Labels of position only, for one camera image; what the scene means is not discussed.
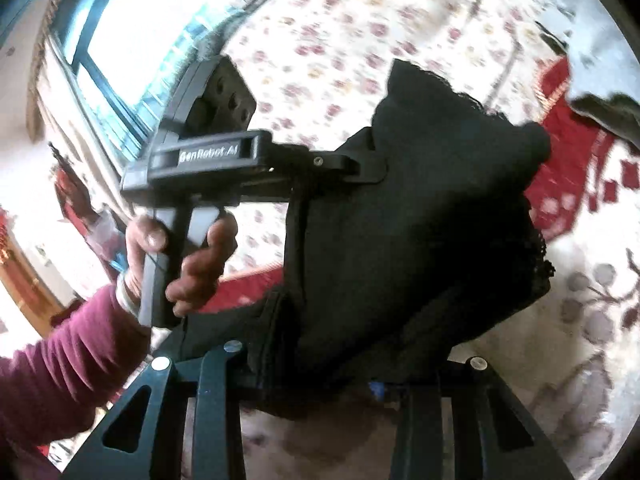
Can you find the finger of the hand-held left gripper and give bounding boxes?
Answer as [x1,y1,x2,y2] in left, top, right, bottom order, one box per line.
[270,127,388,196]

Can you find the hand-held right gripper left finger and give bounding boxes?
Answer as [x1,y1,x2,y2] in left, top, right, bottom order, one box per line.
[62,340,251,480]

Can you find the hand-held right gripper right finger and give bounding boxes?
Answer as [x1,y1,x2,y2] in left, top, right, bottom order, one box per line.
[390,357,576,480]

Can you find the black pants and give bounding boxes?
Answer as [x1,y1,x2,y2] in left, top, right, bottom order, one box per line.
[175,57,556,421]

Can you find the person's left forearm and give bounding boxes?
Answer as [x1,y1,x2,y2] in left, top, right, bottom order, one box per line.
[0,282,151,461]

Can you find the person's left hand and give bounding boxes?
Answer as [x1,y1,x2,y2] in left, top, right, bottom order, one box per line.
[117,212,240,318]

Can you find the pale floral quilt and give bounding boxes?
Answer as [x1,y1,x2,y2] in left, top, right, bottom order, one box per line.
[200,0,576,281]

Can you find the red hanging cloth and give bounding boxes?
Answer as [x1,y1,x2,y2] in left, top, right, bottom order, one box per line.
[49,144,101,231]

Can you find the window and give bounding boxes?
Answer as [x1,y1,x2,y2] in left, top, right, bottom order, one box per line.
[50,0,261,161]

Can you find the wooden furniture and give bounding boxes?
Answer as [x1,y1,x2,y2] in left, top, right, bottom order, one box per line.
[0,207,68,323]

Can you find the light blue garment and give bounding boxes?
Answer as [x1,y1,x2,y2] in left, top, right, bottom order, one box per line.
[565,0,640,151]

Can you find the silver bracelet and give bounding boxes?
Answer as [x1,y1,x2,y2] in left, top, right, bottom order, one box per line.
[116,267,142,319]

